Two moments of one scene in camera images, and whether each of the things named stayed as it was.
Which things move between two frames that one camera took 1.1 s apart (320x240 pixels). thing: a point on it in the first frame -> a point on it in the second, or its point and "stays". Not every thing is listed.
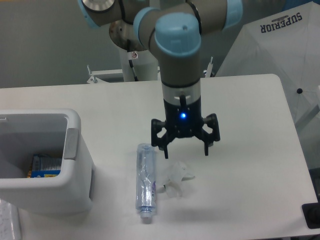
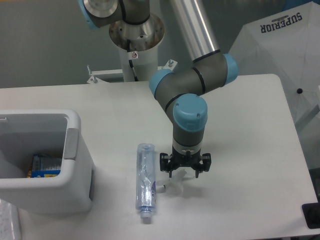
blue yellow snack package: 45,166 stays
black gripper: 183,121 -> 180,159
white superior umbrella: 286,43 stays
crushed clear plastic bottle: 146,180 stays
